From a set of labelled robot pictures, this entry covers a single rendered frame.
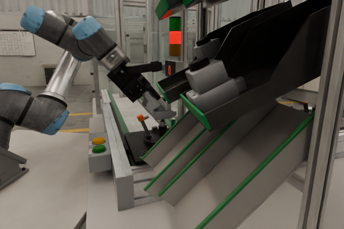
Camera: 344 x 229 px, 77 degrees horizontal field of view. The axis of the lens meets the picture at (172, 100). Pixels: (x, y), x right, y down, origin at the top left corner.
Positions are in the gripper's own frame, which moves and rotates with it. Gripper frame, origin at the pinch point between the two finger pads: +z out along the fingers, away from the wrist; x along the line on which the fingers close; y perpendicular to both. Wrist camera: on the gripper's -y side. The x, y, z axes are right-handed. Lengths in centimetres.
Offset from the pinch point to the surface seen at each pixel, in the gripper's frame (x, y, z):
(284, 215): 32.9, -1.3, 33.3
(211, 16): -105, -89, 13
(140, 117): 1.0, 8.8, -2.5
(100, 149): 0.2, 25.2, -3.9
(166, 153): 21.0, 9.4, 2.0
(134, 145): 0.7, 16.7, 3.4
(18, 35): -843, 150, -228
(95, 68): -82, 11, -19
